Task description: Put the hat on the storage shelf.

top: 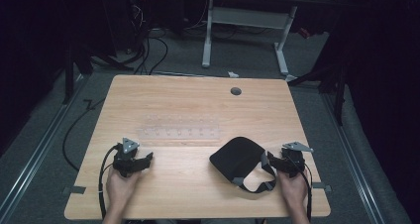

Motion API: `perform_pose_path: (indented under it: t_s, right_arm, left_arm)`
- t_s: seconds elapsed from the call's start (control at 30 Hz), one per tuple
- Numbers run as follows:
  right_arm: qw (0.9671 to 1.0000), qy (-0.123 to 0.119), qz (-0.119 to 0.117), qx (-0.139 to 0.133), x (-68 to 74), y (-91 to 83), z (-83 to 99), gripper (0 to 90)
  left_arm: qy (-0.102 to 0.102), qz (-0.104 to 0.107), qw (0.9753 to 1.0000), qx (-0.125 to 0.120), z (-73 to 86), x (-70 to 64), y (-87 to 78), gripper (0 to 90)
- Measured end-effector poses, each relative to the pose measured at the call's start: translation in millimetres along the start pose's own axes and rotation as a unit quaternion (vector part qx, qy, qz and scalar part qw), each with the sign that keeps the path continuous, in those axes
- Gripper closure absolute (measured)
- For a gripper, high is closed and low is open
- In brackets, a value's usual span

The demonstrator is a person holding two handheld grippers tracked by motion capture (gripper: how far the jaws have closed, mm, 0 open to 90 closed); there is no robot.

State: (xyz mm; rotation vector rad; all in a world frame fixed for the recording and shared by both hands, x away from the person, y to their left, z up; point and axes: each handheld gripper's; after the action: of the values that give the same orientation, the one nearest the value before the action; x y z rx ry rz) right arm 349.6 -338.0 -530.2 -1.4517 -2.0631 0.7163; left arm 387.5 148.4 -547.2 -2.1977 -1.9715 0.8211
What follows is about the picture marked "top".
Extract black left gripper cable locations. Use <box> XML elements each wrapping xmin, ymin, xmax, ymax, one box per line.
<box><xmin>97</xmin><ymin>144</ymin><xmax>121</xmax><ymax>220</ymax></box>

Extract grey tape strip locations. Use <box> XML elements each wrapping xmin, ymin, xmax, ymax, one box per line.
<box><xmin>312</xmin><ymin>181</ymin><xmax>333</xmax><ymax>192</ymax></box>
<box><xmin>62</xmin><ymin>185</ymin><xmax>87</xmax><ymax>195</ymax></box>

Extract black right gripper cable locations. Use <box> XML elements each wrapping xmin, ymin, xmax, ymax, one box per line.
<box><xmin>286</xmin><ymin>156</ymin><xmax>314</xmax><ymax>222</ymax></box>

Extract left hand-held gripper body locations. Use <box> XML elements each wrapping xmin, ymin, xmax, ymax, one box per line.
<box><xmin>112</xmin><ymin>137</ymin><xmax>141</xmax><ymax>178</ymax></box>

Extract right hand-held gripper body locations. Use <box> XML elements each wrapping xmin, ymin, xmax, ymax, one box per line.
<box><xmin>280</xmin><ymin>141</ymin><xmax>315</xmax><ymax>179</ymax></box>

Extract bundle of black cables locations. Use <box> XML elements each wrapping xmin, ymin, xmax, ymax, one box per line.
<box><xmin>125</xmin><ymin>0</ymin><xmax>169</xmax><ymax>76</ymax></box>

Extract person's left hand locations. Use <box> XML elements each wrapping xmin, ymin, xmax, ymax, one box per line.
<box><xmin>105</xmin><ymin>166</ymin><xmax>143</xmax><ymax>209</ymax></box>

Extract person's right hand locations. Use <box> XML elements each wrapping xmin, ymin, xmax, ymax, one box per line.
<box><xmin>276</xmin><ymin>168</ymin><xmax>309</xmax><ymax>209</ymax></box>

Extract clear plastic sheet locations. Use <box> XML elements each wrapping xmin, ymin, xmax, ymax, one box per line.
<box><xmin>137</xmin><ymin>113</ymin><xmax>222</xmax><ymax>141</ymax></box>

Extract metal floor rail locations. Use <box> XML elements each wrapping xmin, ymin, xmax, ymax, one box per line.
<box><xmin>0</xmin><ymin>74</ymin><xmax>87</xmax><ymax>222</ymax></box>
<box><xmin>320</xmin><ymin>91</ymin><xmax>386</xmax><ymax>224</ymax></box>

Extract black metal stand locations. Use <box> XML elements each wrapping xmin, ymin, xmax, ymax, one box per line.
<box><xmin>287</xmin><ymin>52</ymin><xmax>352</xmax><ymax>127</ymax></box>
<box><xmin>61</xmin><ymin>40</ymin><xmax>95</xmax><ymax>105</ymax></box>

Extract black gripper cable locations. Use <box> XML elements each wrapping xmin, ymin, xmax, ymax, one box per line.
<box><xmin>97</xmin><ymin>144</ymin><xmax>121</xmax><ymax>220</ymax></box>
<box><xmin>286</xmin><ymin>156</ymin><xmax>314</xmax><ymax>222</ymax></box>

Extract desk with white frame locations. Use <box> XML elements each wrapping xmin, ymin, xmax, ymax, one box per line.
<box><xmin>130</xmin><ymin>0</ymin><xmax>341</xmax><ymax>82</ymax></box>

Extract black floor cable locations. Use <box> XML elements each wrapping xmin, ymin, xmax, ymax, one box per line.
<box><xmin>61</xmin><ymin>97</ymin><xmax>107</xmax><ymax>172</ymax></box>

